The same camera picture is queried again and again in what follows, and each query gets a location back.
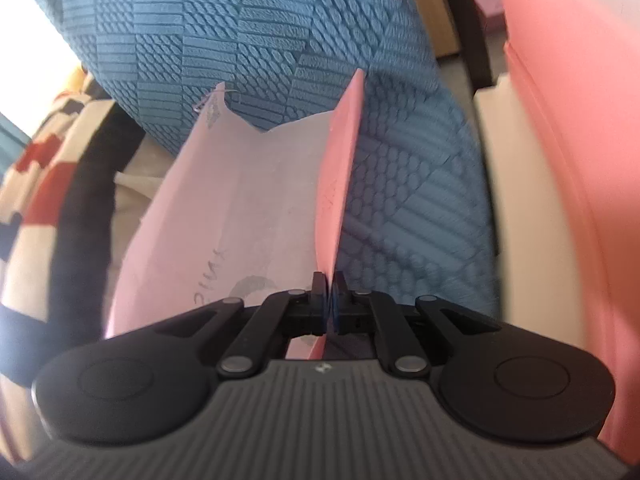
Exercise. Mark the pink cloth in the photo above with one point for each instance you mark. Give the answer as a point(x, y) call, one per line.
point(250, 220)

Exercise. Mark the blue textured cushion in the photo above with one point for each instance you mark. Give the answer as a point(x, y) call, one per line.
point(175, 35)

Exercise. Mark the cream folding chair black frame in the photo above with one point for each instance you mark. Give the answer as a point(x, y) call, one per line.
point(525, 185)

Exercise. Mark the pink cardboard box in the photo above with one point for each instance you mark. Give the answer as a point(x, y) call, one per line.
point(575, 110)

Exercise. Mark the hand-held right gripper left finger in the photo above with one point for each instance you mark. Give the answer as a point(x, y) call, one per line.
point(320, 302)

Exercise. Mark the black white red printed blanket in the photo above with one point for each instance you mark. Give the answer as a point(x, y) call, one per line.
point(45, 170)

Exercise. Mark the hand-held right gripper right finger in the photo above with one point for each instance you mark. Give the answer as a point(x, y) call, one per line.
point(341, 305)

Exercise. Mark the brown cardboard box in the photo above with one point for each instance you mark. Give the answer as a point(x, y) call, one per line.
point(430, 10)

